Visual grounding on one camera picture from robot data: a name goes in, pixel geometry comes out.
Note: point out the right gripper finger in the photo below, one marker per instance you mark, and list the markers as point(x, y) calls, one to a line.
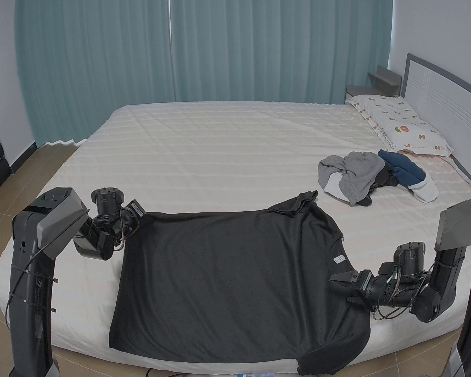
point(347, 278)
point(359, 304)

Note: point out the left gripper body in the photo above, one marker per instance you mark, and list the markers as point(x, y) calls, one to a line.
point(131, 218)

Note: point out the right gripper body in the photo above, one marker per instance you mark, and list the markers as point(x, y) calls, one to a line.
point(376, 291)

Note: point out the black T-shirt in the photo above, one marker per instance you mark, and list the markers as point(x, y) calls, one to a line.
point(227, 281)

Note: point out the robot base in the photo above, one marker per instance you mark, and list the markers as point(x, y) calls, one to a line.
point(255, 375)

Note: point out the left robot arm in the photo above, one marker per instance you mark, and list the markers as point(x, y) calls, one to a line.
point(27, 249)

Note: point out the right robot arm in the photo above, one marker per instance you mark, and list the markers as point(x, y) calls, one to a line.
point(447, 281)

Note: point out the pile of clothes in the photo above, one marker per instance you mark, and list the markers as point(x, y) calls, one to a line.
point(357, 175)

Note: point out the bed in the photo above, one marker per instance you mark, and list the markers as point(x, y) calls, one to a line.
point(219, 151)

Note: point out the white printed pillow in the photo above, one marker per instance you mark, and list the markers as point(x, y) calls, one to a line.
point(400, 124)

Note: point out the blue-green curtain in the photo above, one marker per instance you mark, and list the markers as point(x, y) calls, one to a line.
point(94, 53)
point(278, 37)

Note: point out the grey bedside table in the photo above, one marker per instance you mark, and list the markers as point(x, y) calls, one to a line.
point(384, 79)

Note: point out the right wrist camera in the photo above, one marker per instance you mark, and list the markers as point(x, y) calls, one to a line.
point(386, 270)

